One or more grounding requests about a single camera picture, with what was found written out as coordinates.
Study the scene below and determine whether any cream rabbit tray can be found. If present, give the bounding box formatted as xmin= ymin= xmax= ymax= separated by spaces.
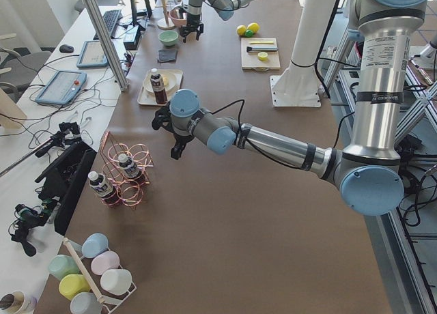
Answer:
xmin=137 ymin=69 xmax=183 ymax=106

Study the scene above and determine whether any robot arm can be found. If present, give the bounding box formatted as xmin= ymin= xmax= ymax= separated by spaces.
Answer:
xmin=180 ymin=0 xmax=254 ymax=43
xmin=168 ymin=0 xmax=427 ymax=216

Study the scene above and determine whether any bottle lying in rack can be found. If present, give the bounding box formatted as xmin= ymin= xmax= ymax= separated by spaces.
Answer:
xmin=117 ymin=153 xmax=145 ymax=186

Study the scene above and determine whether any yellow lemon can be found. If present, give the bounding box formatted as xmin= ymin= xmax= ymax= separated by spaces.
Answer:
xmin=247 ymin=23 xmax=260 ymax=33
xmin=236 ymin=25 xmax=247 ymax=36

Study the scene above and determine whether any dark tea bottle on tray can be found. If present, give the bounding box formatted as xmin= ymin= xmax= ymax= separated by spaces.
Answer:
xmin=150 ymin=68 xmax=167 ymax=104

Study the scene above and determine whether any blue teach pendant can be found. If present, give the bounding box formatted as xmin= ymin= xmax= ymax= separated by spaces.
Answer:
xmin=76 ymin=40 xmax=109 ymax=69

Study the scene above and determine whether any white plastic cup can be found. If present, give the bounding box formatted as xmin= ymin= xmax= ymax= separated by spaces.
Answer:
xmin=100 ymin=269 xmax=132 ymax=296

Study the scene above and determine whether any bamboo cutting board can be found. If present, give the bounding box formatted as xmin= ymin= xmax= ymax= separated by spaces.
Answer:
xmin=240 ymin=37 xmax=281 ymax=71

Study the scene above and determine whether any upper yellow lemon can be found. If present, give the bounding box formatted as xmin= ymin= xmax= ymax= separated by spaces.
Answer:
xmin=247 ymin=23 xmax=260 ymax=33

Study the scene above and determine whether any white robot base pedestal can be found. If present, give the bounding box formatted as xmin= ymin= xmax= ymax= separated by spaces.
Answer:
xmin=270 ymin=0 xmax=339 ymax=108

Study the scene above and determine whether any white cup rack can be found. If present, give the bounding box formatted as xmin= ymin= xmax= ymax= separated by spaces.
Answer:
xmin=62 ymin=237 xmax=137 ymax=313

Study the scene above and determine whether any grey plastic cup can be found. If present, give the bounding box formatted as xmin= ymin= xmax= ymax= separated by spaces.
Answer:
xmin=70 ymin=292 xmax=102 ymax=314

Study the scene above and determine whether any grey folded cloth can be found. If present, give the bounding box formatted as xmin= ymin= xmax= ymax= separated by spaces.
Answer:
xmin=157 ymin=48 xmax=178 ymax=63

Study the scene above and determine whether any lower yellow lemon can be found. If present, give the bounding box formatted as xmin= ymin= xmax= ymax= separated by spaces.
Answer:
xmin=236 ymin=25 xmax=247 ymax=36

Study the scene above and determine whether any blue plastic cup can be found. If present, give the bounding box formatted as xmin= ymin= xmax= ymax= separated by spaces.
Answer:
xmin=81 ymin=233 xmax=109 ymax=259

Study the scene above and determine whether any steel cylinder muddler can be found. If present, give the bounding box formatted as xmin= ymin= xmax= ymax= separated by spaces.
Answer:
xmin=246 ymin=46 xmax=278 ymax=53

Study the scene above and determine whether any yellow plastic cup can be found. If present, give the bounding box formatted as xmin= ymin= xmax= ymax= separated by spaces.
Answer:
xmin=58 ymin=274 xmax=91 ymax=300

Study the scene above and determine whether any black computer mouse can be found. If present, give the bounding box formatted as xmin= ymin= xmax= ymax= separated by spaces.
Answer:
xmin=59 ymin=44 xmax=74 ymax=53

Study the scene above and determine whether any black keyboard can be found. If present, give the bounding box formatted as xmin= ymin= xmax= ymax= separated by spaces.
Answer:
xmin=102 ymin=10 xmax=122 ymax=38

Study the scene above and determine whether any pink bowl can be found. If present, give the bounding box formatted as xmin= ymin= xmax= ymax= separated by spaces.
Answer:
xmin=169 ymin=5 xmax=187 ymax=27

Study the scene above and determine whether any mint green bowl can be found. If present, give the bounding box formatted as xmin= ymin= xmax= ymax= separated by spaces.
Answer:
xmin=158 ymin=30 xmax=179 ymax=46

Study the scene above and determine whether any pink plastic cup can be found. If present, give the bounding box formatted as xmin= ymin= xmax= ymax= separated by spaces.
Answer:
xmin=91 ymin=251 xmax=120 ymax=276

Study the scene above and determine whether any yellow plastic knife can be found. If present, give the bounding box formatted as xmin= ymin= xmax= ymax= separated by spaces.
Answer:
xmin=249 ymin=40 xmax=274 ymax=44

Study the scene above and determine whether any mint plastic cup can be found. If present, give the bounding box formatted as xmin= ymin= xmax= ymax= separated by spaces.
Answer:
xmin=48 ymin=255 xmax=81 ymax=281

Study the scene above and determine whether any white round plate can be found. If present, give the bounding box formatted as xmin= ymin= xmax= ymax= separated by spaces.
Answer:
xmin=143 ymin=72 xmax=177 ymax=93

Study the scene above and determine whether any copper wire bottle rack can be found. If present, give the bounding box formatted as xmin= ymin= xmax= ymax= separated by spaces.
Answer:
xmin=98 ymin=130 xmax=154 ymax=210

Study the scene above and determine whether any green lime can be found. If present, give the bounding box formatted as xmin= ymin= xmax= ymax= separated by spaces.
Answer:
xmin=244 ymin=29 xmax=254 ymax=38

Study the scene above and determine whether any half lemon slice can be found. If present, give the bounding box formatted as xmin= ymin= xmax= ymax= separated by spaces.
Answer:
xmin=257 ymin=52 xmax=268 ymax=61

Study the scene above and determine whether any metal grabber tool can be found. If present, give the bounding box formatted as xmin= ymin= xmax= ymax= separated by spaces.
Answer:
xmin=1 ymin=122 xmax=82 ymax=176

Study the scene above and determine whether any wooden cup stand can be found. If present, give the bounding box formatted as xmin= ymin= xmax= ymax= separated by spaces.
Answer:
xmin=157 ymin=0 xmax=175 ymax=30

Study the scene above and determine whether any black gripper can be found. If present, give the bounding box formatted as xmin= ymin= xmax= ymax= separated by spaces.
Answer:
xmin=171 ymin=128 xmax=194 ymax=160
xmin=180 ymin=13 xmax=204 ymax=43

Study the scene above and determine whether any aluminium frame post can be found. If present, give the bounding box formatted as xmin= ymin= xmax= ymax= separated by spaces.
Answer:
xmin=82 ymin=0 xmax=129 ymax=91

